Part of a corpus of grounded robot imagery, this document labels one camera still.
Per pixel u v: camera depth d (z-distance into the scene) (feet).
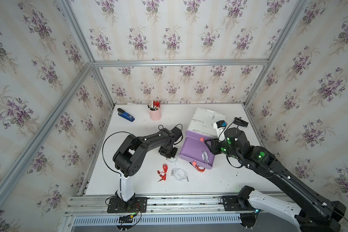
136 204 2.39
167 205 2.44
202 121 2.65
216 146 1.97
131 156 1.62
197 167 2.82
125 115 3.56
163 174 2.73
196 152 2.75
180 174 2.76
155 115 3.51
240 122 3.51
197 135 2.52
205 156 2.63
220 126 1.98
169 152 2.63
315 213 1.23
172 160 2.89
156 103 3.45
